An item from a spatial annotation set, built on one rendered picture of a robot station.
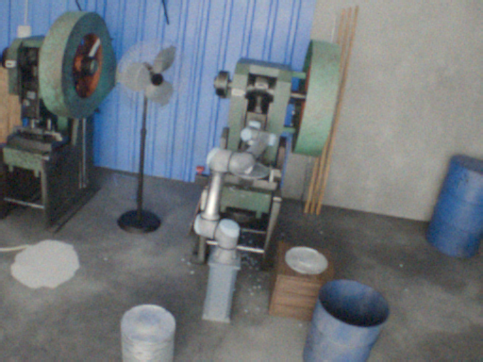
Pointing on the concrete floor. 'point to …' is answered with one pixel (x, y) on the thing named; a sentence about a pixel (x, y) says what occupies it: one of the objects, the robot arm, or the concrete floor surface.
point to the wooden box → (295, 286)
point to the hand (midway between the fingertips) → (247, 172)
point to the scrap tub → (345, 322)
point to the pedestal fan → (139, 73)
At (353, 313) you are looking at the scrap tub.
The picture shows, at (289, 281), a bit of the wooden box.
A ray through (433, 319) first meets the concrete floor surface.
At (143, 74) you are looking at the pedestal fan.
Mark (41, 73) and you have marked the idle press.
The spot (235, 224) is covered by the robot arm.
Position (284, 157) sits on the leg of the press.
